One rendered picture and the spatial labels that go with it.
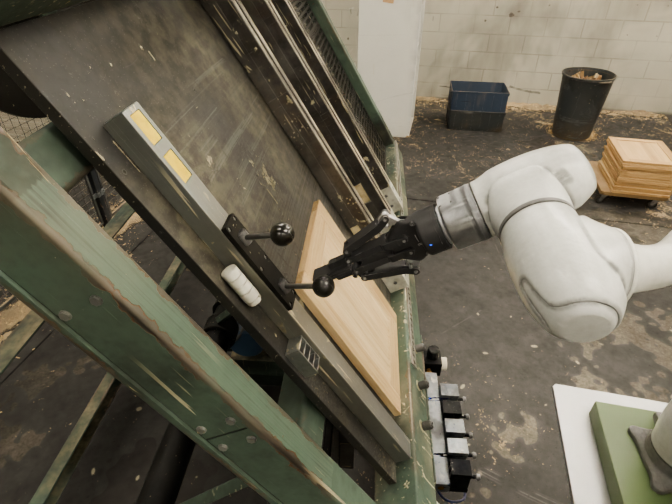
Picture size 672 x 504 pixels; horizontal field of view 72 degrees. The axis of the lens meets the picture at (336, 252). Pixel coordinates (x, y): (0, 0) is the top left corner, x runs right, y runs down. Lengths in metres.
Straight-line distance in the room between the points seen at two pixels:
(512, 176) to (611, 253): 0.17
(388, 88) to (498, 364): 3.23
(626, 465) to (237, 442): 1.05
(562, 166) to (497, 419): 1.89
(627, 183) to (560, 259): 3.82
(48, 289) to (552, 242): 0.57
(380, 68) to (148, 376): 4.57
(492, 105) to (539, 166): 4.79
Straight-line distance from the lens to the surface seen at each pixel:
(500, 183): 0.69
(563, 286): 0.57
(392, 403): 1.25
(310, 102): 1.59
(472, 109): 5.46
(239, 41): 1.29
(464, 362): 2.65
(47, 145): 0.73
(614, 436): 1.53
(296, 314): 0.88
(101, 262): 0.56
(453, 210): 0.70
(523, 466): 2.37
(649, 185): 4.45
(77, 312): 0.61
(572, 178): 0.69
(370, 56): 5.00
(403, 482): 1.20
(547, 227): 0.61
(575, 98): 5.48
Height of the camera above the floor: 1.94
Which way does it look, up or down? 36 degrees down
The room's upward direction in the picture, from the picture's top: straight up
